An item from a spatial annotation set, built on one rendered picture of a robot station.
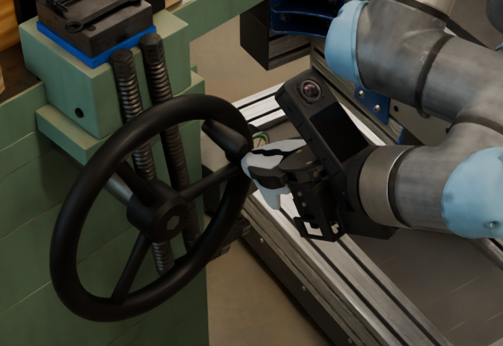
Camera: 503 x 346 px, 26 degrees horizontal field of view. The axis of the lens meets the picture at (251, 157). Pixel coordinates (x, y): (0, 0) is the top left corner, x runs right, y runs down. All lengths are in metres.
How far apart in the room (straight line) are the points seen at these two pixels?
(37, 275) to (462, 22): 0.65
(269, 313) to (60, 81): 1.04
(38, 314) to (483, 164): 0.76
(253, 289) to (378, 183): 1.25
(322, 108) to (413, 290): 0.94
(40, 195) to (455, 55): 0.59
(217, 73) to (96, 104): 1.53
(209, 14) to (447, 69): 0.50
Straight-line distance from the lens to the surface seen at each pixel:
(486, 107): 0.96
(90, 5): 1.20
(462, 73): 0.98
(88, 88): 1.18
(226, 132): 1.15
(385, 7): 1.01
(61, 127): 1.25
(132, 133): 1.11
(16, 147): 1.29
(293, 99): 1.03
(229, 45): 2.80
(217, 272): 2.23
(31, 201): 1.35
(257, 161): 1.13
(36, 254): 1.41
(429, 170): 0.94
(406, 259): 1.99
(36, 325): 1.50
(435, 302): 1.94
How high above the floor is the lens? 1.68
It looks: 43 degrees down
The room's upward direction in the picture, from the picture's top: straight up
